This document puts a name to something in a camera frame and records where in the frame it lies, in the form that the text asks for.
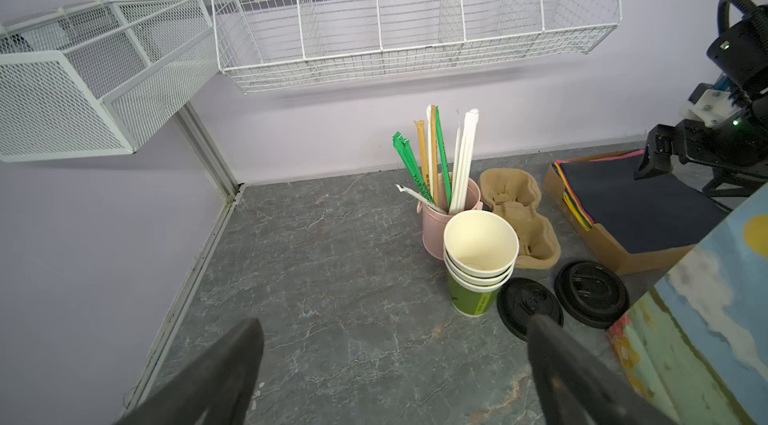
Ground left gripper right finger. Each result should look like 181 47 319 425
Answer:
527 315 673 424

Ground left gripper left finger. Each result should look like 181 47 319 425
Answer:
119 318 265 424

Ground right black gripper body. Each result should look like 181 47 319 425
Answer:
634 82 767 197

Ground black cup lid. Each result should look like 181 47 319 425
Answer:
553 260 630 330

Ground stack of black lids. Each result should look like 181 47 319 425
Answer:
496 277 564 341

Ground white green paper bag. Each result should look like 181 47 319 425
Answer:
607 187 767 424

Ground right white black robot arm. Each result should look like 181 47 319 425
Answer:
634 0 767 198

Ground cardboard box of napkins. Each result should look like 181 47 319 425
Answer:
543 150 728 275

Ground stack of paper cups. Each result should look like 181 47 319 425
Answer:
443 210 520 317

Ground brown pulp cup carriers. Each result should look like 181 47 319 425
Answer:
479 168 562 270

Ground pink straw holder cup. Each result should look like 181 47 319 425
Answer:
417 179 483 260

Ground green wrapped straw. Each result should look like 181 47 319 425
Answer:
392 132 433 203
435 107 452 208

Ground white wrapped straw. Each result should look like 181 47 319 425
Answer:
449 109 479 215

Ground brown wrapped straw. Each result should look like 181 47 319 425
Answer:
415 120 430 186

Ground small white wire basket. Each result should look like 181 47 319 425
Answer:
1 0 219 162

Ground long white wire basket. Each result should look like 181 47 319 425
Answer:
211 0 622 93

